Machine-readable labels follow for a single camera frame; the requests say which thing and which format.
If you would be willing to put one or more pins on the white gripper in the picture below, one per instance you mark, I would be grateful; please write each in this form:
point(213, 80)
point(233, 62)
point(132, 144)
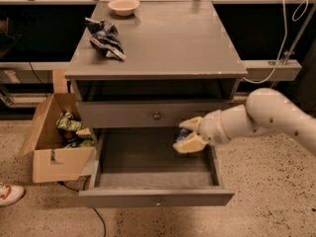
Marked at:
point(211, 127)

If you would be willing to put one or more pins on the dark blue rxbar blueberry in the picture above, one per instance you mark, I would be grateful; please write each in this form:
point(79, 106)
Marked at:
point(184, 133)

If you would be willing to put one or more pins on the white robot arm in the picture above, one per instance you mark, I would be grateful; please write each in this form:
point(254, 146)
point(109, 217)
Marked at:
point(266, 111)

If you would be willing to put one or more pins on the open grey middle drawer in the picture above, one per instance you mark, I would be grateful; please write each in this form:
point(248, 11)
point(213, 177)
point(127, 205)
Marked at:
point(138, 167)

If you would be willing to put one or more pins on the grey wooden drawer cabinet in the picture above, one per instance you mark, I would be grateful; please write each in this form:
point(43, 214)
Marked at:
point(175, 51)

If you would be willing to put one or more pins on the closed grey top drawer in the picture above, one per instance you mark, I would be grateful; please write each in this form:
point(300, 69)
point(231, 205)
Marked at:
point(144, 114)

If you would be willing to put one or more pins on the green snack bag lower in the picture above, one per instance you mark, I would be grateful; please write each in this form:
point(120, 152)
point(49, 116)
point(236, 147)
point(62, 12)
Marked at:
point(80, 143)

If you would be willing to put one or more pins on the green snack bag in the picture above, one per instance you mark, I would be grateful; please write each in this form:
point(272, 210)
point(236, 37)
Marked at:
point(69, 123)
point(80, 143)

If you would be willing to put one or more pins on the green snack bag upper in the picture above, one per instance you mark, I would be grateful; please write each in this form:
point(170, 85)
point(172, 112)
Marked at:
point(69, 123)

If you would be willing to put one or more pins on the crumpled blue white chip bag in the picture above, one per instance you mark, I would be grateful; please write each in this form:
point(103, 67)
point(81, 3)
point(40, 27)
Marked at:
point(105, 38)

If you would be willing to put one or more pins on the open cardboard box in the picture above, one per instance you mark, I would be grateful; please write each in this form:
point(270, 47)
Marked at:
point(52, 161)

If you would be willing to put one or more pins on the beige paper bowl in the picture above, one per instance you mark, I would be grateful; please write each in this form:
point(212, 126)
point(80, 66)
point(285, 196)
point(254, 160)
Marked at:
point(124, 8)

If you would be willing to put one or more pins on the white and red sneaker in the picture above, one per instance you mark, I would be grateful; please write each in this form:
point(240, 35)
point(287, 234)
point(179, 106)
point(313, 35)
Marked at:
point(10, 194)

